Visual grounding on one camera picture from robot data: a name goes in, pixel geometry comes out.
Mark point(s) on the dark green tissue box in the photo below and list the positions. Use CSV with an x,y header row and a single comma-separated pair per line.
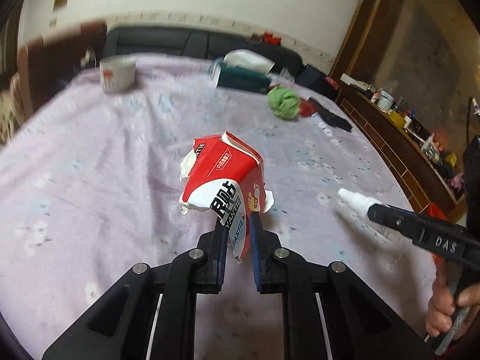
x,y
242,69

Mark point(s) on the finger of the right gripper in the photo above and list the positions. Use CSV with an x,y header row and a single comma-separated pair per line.
x,y
391,222

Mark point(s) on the black leather sofa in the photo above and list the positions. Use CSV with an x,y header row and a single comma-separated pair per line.
x,y
195,43

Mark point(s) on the green cloth ball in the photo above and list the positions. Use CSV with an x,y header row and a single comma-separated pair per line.
x,y
284,102

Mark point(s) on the brown armchair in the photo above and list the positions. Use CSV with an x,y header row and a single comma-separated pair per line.
x,y
47,63

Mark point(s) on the red item on sofa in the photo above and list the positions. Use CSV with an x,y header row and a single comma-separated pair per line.
x,y
271,39

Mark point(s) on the right hand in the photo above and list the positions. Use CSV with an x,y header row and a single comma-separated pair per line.
x,y
442,305

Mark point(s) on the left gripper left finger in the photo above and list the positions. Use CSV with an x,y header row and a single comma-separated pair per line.
x,y
149,313

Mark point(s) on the wooden sideboard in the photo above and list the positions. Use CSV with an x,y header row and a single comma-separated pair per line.
x,y
420,182

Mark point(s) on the black tool on table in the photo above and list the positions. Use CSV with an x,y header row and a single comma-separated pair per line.
x,y
329,117

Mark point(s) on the red pouch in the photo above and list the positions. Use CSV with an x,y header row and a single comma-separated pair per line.
x,y
306,109

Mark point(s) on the floral purple tablecloth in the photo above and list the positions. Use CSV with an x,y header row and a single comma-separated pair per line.
x,y
90,185

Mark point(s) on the red plastic basket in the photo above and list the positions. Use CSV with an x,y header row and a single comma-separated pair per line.
x,y
434,211

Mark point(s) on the white ceramic mug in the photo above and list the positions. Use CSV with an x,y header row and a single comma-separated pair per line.
x,y
117,73

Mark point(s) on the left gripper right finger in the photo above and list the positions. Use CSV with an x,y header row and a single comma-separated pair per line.
x,y
329,312

